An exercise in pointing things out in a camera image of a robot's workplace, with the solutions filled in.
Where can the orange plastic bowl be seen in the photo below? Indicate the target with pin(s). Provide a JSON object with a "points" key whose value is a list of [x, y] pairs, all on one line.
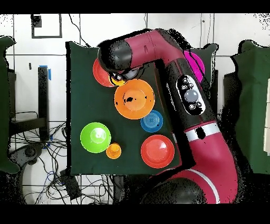
{"points": [[137, 105]]}

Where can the yellow plastic cup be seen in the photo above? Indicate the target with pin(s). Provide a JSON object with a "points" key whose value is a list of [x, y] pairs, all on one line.
{"points": [[119, 82]]}

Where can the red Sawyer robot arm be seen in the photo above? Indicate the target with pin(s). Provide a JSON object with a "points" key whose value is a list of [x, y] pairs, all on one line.
{"points": [[206, 152]]}

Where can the black computer tower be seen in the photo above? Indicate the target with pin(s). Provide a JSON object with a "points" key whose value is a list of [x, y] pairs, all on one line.
{"points": [[232, 95]]}

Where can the blue plastic bowl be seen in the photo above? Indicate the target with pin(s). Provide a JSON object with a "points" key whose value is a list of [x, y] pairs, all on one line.
{"points": [[151, 121]]}

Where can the orange plastic cup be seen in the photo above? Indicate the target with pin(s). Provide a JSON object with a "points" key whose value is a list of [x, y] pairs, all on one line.
{"points": [[113, 151]]}

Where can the red plastic bowl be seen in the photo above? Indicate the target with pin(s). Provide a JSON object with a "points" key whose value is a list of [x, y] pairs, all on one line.
{"points": [[101, 76], [158, 151]]}

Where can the dark green table cloth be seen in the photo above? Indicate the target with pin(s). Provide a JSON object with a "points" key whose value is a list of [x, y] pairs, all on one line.
{"points": [[90, 101]]}

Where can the green plastic bowl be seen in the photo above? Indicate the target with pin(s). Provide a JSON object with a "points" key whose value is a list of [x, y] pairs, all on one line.
{"points": [[95, 137]]}

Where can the pink plastic bowl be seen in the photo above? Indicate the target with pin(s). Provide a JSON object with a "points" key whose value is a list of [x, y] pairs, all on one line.
{"points": [[197, 63]]}

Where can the black metal stand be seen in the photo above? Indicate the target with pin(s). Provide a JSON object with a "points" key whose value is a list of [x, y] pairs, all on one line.
{"points": [[43, 95]]}

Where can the blue tape strip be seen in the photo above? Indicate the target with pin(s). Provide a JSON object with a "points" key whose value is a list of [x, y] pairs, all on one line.
{"points": [[49, 74]]}

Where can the black power adapter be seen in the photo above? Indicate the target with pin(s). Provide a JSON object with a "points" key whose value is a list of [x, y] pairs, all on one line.
{"points": [[70, 183]]}

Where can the black rounded floor machine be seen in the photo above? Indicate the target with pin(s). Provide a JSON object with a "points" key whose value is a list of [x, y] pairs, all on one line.
{"points": [[29, 152]]}

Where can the small black floor object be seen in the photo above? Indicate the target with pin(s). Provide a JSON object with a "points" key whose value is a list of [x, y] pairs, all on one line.
{"points": [[30, 66]]}

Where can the neighbouring green cloth table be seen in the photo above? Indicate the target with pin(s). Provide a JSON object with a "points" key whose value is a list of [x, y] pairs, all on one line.
{"points": [[253, 95], [4, 105]]}

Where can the white paper sheet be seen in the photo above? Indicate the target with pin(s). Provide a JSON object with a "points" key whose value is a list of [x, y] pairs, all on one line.
{"points": [[267, 116]]}

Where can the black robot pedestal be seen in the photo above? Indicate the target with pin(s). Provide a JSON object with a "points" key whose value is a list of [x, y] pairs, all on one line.
{"points": [[118, 188]]}

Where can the black square floor frame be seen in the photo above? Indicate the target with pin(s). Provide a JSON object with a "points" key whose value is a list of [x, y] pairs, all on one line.
{"points": [[46, 37]]}

